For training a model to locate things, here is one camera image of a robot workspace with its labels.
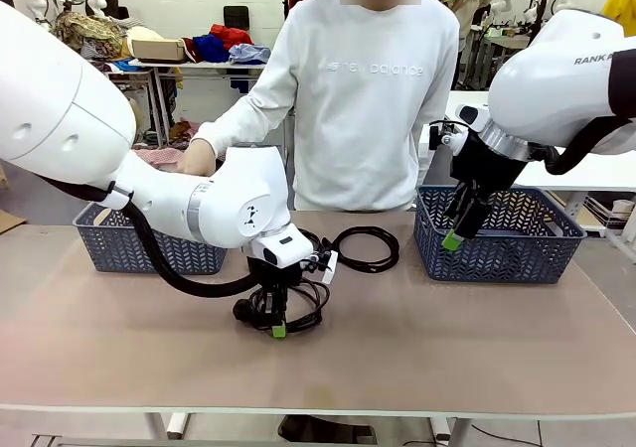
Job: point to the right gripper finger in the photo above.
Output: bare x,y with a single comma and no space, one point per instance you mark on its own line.
459,203
472,218

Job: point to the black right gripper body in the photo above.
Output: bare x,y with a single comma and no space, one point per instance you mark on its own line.
482,166

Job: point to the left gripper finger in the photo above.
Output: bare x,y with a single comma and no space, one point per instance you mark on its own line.
266,298
279,313

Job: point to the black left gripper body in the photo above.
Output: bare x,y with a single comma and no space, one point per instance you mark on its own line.
270,275

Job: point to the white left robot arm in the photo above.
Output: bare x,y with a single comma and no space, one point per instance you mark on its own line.
49,94

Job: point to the person's right forearm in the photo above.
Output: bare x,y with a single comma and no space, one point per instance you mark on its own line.
238,114

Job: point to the person's left forearm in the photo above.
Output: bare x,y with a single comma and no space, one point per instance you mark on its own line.
439,114

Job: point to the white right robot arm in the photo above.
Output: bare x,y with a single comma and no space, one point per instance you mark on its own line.
546,79

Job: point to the person's right hand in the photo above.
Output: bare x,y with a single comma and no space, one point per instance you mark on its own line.
196,159

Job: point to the grey plastic lattice basket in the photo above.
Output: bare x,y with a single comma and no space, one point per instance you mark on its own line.
507,263
109,248

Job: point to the white side table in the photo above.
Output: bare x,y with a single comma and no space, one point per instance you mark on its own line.
596,174

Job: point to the person in white sweatshirt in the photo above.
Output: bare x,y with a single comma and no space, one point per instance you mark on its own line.
367,129

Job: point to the grey background table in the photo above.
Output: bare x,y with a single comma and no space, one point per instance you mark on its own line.
497,44

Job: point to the black object under table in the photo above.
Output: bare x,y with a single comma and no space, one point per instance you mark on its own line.
323,429

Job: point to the white table leg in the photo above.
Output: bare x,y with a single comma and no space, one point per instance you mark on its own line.
454,429
174,424

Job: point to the red checkered cloth pile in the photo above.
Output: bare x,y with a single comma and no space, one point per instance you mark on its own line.
154,155

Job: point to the black tripod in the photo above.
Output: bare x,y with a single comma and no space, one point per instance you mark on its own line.
544,0

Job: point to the white background table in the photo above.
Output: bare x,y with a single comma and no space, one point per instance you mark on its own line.
199,64

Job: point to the light blue shirt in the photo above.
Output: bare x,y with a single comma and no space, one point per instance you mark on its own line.
248,53

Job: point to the blue cloth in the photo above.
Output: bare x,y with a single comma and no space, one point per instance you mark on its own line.
208,48

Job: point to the brown cardboard box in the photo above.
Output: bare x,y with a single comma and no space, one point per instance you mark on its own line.
159,50

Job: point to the black office chair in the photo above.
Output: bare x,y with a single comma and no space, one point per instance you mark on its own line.
236,17

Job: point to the flat cardboard sheet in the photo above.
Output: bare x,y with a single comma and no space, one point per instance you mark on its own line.
10,221

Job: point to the cream fabric bundle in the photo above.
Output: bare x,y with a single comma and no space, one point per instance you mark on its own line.
141,34

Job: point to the patterned clothes pile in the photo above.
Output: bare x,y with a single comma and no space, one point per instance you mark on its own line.
84,32

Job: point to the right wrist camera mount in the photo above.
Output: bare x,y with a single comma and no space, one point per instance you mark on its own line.
447,139

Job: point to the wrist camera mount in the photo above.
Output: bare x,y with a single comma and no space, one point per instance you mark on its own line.
330,268
447,139

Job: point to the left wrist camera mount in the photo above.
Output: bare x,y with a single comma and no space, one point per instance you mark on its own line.
330,268

